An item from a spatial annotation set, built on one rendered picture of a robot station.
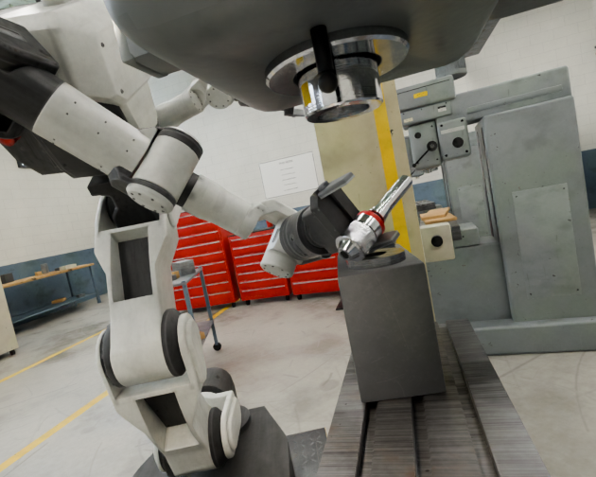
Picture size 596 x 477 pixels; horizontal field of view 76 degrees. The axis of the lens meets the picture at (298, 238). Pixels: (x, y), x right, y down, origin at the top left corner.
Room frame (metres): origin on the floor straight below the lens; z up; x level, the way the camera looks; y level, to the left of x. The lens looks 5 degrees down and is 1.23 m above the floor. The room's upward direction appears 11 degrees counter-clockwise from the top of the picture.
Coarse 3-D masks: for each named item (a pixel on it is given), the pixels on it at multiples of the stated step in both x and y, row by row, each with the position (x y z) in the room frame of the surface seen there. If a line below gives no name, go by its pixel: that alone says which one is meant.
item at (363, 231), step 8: (360, 216) 0.55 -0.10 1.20; (368, 216) 0.55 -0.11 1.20; (352, 224) 0.55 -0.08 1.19; (360, 224) 0.54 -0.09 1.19; (368, 224) 0.54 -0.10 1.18; (376, 224) 0.54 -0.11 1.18; (344, 232) 0.54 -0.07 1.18; (352, 232) 0.53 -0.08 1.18; (360, 232) 0.53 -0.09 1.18; (368, 232) 0.53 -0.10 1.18; (376, 232) 0.54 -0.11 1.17; (336, 240) 0.55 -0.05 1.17; (352, 240) 0.52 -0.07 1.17; (360, 240) 0.52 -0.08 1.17; (368, 240) 0.53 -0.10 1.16; (376, 240) 0.55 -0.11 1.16; (360, 248) 0.52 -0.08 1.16; (368, 248) 0.53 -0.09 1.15; (360, 256) 0.53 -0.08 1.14
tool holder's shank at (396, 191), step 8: (400, 176) 0.63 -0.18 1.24; (408, 176) 0.62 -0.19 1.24; (400, 184) 0.61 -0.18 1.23; (408, 184) 0.62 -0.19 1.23; (392, 192) 0.60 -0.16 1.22; (400, 192) 0.60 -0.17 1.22; (384, 200) 0.59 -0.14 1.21; (392, 200) 0.59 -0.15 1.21; (376, 208) 0.57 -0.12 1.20; (384, 208) 0.58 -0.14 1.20; (392, 208) 0.59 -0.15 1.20; (384, 216) 0.57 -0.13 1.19
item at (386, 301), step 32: (384, 256) 0.54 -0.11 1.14; (352, 288) 0.52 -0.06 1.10; (384, 288) 0.52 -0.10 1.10; (416, 288) 0.51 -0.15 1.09; (352, 320) 0.52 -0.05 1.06; (384, 320) 0.52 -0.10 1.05; (416, 320) 0.51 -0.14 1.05; (352, 352) 0.53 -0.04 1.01; (384, 352) 0.52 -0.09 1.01; (416, 352) 0.51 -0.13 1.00; (384, 384) 0.52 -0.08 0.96; (416, 384) 0.52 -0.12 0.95
